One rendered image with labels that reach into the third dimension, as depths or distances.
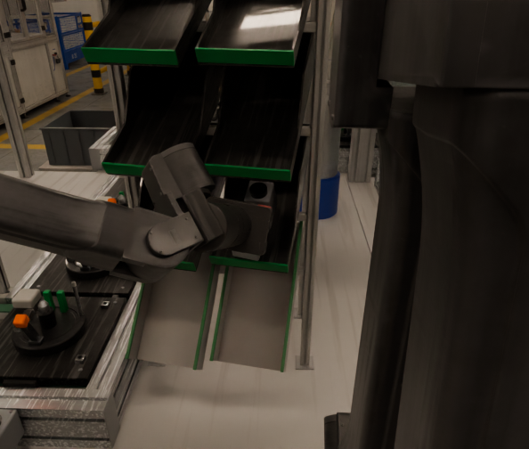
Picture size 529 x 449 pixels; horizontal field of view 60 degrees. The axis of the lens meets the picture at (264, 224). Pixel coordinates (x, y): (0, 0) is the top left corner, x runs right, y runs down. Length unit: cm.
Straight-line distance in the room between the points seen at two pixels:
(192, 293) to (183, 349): 10
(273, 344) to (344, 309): 39
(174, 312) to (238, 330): 12
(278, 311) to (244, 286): 8
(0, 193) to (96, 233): 9
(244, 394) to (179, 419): 14
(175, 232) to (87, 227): 8
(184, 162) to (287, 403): 60
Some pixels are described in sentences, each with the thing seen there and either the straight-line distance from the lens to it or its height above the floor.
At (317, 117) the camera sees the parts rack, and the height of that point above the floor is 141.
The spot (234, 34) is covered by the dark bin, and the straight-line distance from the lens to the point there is 70.
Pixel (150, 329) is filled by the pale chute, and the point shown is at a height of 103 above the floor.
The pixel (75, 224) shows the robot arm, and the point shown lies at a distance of 47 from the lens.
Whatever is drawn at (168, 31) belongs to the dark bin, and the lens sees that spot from 71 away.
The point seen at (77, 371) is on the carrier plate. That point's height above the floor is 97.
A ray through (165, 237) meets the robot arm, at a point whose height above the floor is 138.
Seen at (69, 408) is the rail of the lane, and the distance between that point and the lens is 91.
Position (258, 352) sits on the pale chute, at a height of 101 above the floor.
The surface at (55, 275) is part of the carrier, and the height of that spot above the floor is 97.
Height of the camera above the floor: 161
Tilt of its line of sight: 28 degrees down
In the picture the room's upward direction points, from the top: straight up
